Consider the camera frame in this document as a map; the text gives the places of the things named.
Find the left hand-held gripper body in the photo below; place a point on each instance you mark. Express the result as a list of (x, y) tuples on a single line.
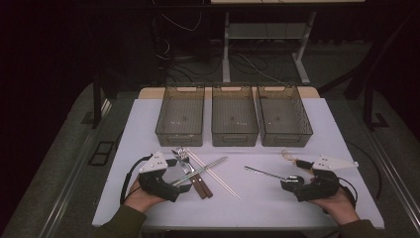
[(158, 186)]

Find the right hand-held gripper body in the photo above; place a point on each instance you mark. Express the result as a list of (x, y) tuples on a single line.
[(322, 188)]

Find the small golden spoon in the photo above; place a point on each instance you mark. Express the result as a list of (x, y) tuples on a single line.
[(288, 156)]

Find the metal spoon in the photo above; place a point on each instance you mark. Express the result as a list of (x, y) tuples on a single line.
[(264, 173)]

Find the smoky transparent plastic bin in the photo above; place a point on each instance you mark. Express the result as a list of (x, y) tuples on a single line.
[(284, 112), (181, 115), (234, 109)]

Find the person's left hand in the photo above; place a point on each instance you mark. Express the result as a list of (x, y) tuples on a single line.
[(140, 200)]

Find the person's right hand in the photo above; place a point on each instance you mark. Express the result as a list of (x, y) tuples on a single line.
[(341, 206)]

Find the white table cover sheet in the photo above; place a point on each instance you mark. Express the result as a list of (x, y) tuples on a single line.
[(257, 208)]

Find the black metal stand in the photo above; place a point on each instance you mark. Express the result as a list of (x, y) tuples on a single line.
[(96, 105), (368, 109)]

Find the white metal desk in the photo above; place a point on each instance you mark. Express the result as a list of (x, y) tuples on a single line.
[(264, 31)]

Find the black rectangular floor frame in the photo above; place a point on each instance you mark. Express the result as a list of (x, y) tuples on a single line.
[(95, 160)]

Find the aluminium floor rail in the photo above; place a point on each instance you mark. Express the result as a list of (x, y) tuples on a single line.
[(396, 178), (76, 165)]

